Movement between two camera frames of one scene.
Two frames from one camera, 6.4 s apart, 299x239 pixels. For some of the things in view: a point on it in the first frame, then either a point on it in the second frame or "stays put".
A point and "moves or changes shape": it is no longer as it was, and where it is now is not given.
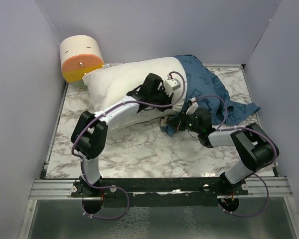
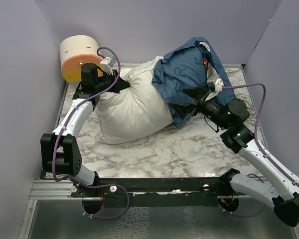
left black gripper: (167, 100) -> (120, 85)
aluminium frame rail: (52, 189) stays put
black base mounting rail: (195, 192) stays put
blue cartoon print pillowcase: (201, 85) moves or changes shape
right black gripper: (178, 121) -> (196, 93)
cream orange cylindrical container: (79, 55) stays put
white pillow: (106, 86) moves or changes shape
